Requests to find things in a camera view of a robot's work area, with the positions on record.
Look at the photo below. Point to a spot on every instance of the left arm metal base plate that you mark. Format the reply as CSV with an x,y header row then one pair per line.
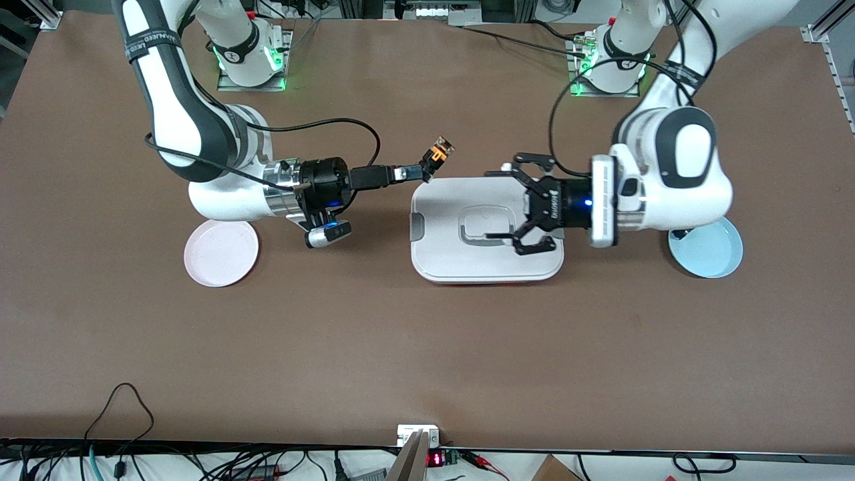
x,y
573,77

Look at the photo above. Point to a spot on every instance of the red digit display module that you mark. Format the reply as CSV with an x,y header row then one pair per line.
x,y
435,459

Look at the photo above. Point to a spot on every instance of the orange push-button switch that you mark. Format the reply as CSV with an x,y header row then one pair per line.
x,y
437,155

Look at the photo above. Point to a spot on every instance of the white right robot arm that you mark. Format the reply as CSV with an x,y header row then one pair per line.
x,y
174,100

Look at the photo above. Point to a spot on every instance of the brown cardboard piece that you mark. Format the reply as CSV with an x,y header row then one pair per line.
x,y
554,471

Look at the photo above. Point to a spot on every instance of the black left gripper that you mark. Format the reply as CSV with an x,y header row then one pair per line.
x,y
560,202

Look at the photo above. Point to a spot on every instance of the white lidded storage box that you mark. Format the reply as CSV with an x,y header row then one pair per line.
x,y
454,260

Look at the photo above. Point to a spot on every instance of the aluminium frame extrusion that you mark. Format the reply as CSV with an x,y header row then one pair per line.
x,y
828,47

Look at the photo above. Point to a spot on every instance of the aluminium camera mount bar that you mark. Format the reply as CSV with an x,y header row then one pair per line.
x,y
409,461

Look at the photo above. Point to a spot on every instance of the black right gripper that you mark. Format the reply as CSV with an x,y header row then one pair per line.
x,y
326,180

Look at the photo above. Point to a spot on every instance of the pink round plate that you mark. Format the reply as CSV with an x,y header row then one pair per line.
x,y
221,257

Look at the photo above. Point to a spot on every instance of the light blue round plate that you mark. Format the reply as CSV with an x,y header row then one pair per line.
x,y
708,257

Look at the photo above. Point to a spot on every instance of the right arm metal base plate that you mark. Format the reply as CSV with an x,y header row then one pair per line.
x,y
286,67

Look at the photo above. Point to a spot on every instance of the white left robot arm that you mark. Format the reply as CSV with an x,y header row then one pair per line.
x,y
688,194

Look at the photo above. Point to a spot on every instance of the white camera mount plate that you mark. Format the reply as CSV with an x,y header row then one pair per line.
x,y
404,434

